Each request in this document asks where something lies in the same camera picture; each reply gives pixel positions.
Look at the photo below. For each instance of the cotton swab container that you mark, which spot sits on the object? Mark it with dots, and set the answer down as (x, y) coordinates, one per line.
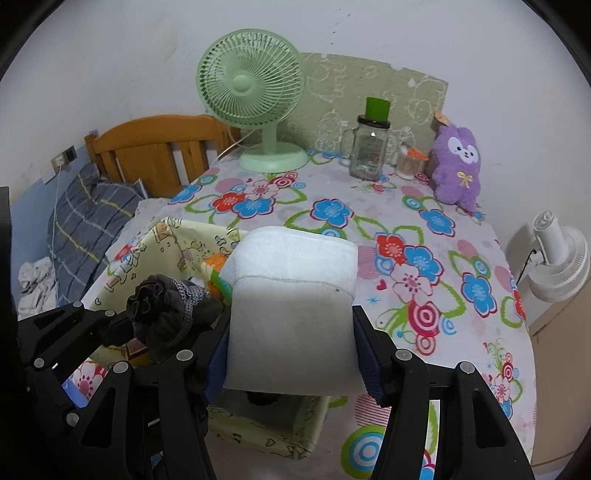
(410, 162)

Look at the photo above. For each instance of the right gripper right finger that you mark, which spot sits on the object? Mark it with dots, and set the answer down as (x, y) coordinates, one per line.
(475, 437)

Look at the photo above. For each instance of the crumpled white cloth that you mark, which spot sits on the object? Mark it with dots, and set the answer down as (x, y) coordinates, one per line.
(39, 288)

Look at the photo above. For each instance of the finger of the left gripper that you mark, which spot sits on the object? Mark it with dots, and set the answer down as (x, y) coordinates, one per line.
(94, 328)

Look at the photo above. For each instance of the green patterned wall board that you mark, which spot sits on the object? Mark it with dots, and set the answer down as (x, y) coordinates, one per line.
(336, 91)

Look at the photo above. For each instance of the yellow cartoon storage box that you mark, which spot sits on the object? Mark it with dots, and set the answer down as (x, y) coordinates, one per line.
(291, 426)

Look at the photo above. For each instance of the floral tablecloth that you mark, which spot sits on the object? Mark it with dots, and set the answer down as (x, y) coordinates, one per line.
(432, 276)

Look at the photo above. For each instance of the green cup on jar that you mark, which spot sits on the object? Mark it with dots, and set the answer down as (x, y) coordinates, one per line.
(377, 109)

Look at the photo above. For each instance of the wall power socket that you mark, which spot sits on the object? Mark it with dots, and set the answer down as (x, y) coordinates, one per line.
(63, 159)

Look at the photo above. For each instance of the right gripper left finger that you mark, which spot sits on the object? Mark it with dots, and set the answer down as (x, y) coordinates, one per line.
(150, 422)

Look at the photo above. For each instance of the glass mason jar mug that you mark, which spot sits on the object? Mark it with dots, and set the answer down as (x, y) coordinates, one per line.
(364, 147)

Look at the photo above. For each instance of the wooden bed headboard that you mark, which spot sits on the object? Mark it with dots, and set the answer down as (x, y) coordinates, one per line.
(142, 149)

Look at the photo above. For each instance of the purple plush bunny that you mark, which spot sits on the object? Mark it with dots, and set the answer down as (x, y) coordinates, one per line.
(455, 164)

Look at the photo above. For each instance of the green desk fan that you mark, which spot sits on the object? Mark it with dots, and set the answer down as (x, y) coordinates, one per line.
(253, 79)

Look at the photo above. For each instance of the grey plaid pillow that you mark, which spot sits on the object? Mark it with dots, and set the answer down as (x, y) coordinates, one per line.
(87, 219)

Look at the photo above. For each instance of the white foam cushion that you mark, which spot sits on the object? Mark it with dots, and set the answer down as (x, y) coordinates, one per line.
(291, 321)

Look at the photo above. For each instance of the white standing fan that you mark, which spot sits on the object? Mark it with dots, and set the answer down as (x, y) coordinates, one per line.
(558, 266)

